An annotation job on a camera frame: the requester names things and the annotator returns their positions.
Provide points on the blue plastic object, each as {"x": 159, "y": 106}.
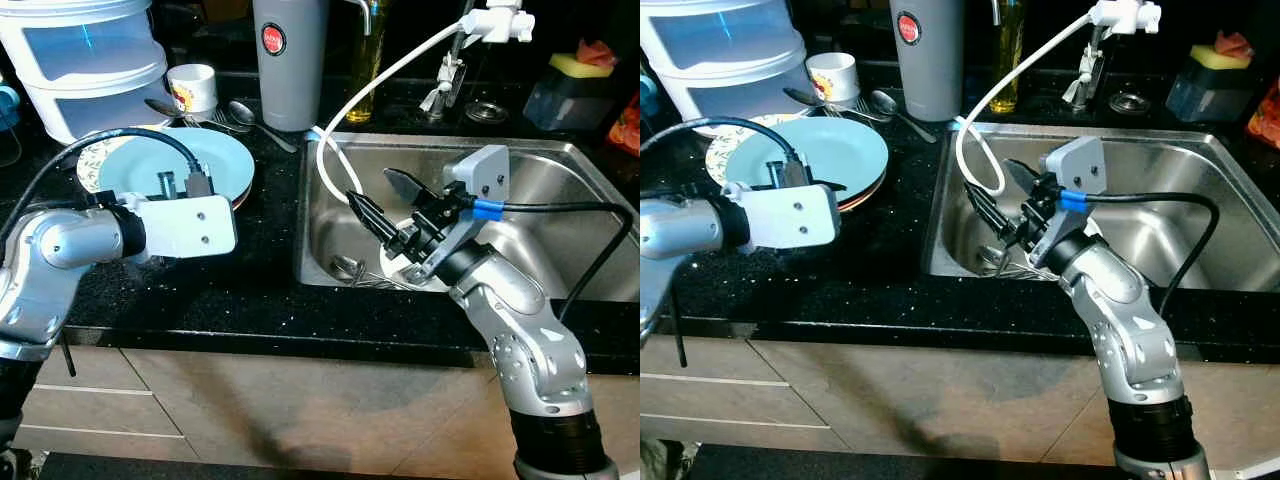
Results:
{"x": 647, "y": 92}
{"x": 8, "y": 105}

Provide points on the metal fork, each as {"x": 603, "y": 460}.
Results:
{"x": 205, "y": 120}
{"x": 842, "y": 109}

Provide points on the white printed cup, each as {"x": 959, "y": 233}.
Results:
{"x": 195, "y": 88}
{"x": 835, "y": 78}

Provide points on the light blue plate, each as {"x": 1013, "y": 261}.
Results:
{"x": 215, "y": 155}
{"x": 840, "y": 150}

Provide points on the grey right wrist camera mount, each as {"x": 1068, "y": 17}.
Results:
{"x": 485, "y": 170}
{"x": 1082, "y": 162}

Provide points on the chrome faucet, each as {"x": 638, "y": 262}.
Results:
{"x": 1085, "y": 75}
{"x": 447, "y": 80}

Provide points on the yellow sponge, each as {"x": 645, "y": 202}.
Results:
{"x": 572, "y": 65}
{"x": 1215, "y": 58}

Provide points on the beige cabinet front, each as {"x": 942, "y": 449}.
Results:
{"x": 300, "y": 410}
{"x": 900, "y": 400}

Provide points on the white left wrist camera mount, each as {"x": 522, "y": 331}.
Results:
{"x": 190, "y": 228}
{"x": 790, "y": 215}

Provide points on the round metal sink strainer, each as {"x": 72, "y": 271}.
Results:
{"x": 1128, "y": 101}
{"x": 487, "y": 110}

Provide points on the white faucet head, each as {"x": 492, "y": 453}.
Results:
{"x": 1125, "y": 15}
{"x": 495, "y": 22}

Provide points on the stainless steel sink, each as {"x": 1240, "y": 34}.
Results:
{"x": 555, "y": 170}
{"x": 1180, "y": 165}

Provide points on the pink cloth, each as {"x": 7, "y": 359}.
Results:
{"x": 1237, "y": 44}
{"x": 597, "y": 52}

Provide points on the grey jug with red logo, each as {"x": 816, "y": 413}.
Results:
{"x": 928, "y": 80}
{"x": 285, "y": 85}

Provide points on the dark sponge holder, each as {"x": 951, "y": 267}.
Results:
{"x": 1205, "y": 92}
{"x": 565, "y": 100}

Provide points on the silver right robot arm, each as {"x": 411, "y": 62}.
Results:
{"x": 1135, "y": 320}
{"x": 530, "y": 340}

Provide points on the white stacked plastic container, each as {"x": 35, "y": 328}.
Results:
{"x": 90, "y": 95}
{"x": 730, "y": 85}

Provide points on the floral print plate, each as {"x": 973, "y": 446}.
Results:
{"x": 90, "y": 160}
{"x": 716, "y": 155}

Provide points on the pink plate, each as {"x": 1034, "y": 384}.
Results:
{"x": 243, "y": 198}
{"x": 872, "y": 197}

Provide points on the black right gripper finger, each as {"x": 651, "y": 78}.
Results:
{"x": 378, "y": 222}
{"x": 988, "y": 212}
{"x": 405, "y": 185}
{"x": 1022, "y": 176}

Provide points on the yellow oil bottle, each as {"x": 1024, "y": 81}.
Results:
{"x": 365, "y": 75}
{"x": 1005, "y": 70}

